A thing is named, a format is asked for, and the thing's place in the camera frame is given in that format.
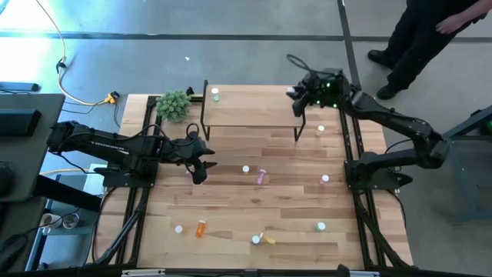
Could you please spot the yellow plug connector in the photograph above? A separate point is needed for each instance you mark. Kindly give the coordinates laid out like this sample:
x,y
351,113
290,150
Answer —
x,y
111,98

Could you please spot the white mug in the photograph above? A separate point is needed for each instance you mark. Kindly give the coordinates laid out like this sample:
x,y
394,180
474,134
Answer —
x,y
50,220

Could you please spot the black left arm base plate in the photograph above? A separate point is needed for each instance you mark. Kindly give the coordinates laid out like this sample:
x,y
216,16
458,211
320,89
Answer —
x,y
115,180

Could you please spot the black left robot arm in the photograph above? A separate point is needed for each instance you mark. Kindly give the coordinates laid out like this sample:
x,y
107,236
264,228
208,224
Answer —
x,y
115,145

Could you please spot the person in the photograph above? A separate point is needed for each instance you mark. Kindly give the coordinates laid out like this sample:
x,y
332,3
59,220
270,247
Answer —
x,y
415,42

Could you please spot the black desk beam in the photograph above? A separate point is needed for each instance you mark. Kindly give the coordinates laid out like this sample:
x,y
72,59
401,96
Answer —
x,y
65,193

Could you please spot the orange medicine bottle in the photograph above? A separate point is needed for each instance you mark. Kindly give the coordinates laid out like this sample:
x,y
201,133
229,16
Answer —
x,y
200,229
245,168
178,229

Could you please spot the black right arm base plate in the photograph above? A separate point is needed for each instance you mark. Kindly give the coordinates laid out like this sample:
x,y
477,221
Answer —
x,y
384,181

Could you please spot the glass cup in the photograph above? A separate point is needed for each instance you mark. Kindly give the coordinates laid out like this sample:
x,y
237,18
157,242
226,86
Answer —
x,y
71,221

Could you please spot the silver bracket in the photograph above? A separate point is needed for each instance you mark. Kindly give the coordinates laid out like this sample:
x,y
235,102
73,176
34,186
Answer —
x,y
143,273
363,274

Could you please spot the black desk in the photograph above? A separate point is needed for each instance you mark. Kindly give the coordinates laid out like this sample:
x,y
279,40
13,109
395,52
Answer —
x,y
30,165

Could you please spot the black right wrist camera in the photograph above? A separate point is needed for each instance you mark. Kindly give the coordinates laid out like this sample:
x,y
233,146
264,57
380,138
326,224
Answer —
x,y
298,109

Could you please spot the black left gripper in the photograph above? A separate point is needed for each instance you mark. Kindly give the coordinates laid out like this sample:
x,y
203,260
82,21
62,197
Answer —
x,y
188,152

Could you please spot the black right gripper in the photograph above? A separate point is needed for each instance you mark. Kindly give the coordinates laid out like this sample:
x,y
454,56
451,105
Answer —
x,y
310,90

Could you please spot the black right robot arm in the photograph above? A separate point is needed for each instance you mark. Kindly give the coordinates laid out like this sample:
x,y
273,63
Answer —
x,y
392,115

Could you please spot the black rectangular device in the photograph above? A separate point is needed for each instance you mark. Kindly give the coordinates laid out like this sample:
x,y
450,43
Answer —
x,y
19,122

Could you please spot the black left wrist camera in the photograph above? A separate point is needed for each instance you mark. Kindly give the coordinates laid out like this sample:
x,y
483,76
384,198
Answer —
x,y
199,175

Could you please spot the green potted plant white pot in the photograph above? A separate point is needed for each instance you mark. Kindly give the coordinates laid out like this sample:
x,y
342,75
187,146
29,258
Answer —
x,y
173,105

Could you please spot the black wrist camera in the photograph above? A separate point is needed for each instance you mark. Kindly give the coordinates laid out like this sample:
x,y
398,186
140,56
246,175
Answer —
x,y
199,175
298,109

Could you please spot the grey metal cart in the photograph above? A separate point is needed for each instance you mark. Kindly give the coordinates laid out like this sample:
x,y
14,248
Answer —
x,y
453,173

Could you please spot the black aluminium table frame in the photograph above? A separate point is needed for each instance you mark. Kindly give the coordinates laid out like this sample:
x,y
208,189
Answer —
x,y
153,102

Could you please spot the wooden shelf black metal frame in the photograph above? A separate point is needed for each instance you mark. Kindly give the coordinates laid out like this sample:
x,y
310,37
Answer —
x,y
250,111

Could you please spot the black flat device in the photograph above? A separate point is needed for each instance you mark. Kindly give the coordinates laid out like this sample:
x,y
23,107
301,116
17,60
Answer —
x,y
19,87

